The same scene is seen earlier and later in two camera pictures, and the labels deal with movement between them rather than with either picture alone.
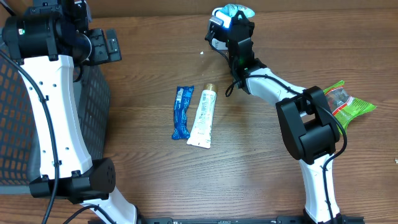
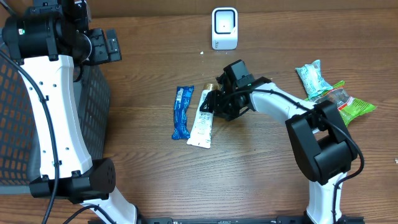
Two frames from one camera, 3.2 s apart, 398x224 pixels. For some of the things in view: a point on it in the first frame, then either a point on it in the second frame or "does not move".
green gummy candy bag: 344,107 does not move
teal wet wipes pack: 229,10 → 311,76
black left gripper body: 100,50 does not move
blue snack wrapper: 182,100 does not move
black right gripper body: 250,27 → 227,104
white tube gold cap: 200,135 does not move
